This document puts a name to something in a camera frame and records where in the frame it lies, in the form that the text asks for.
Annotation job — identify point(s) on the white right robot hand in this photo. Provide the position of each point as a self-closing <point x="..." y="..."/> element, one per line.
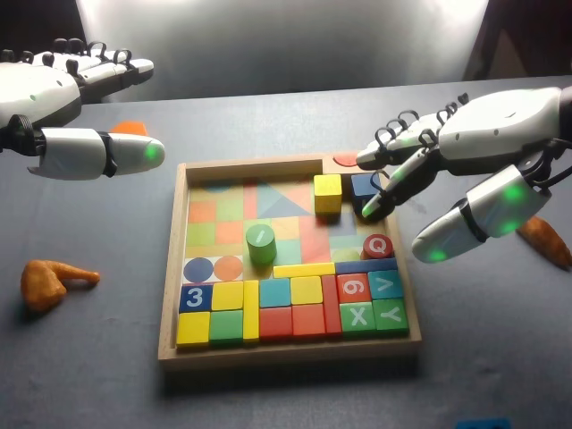
<point x="491" y="125"/>

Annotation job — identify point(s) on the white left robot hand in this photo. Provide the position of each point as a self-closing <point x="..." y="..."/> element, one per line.
<point x="36" y="89"/>

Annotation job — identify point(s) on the red cylinder block letter Q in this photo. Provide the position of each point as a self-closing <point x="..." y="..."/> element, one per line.
<point x="377" y="246"/>

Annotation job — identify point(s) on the green cylinder block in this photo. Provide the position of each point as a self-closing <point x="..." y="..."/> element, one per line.
<point x="260" y="246"/>

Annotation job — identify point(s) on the orange hexagon block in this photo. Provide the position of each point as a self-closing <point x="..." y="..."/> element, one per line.
<point x="129" y="127"/>

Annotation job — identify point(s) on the blue cube block letter U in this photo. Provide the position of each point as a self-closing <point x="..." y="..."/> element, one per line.
<point x="363" y="187"/>

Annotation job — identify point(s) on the yellow cube block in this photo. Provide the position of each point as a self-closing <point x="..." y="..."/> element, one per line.
<point x="194" y="328"/>
<point x="327" y="192"/>
<point x="307" y="290"/>
<point x="228" y="296"/>

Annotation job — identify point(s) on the blue object bottom edge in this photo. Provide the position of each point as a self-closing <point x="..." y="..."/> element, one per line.
<point x="482" y="423"/>

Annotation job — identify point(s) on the orange toy fried chicken piece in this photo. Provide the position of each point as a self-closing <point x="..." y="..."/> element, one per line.
<point x="547" y="241"/>

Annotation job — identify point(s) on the orange toy chicken drumstick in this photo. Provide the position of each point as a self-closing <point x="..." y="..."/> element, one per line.
<point x="44" y="286"/>

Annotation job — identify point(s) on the grey table cloth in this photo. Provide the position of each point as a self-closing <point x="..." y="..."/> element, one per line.
<point x="89" y="357"/>

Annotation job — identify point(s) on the wooden puzzle tray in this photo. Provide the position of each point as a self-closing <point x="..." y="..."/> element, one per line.
<point x="290" y="353"/>

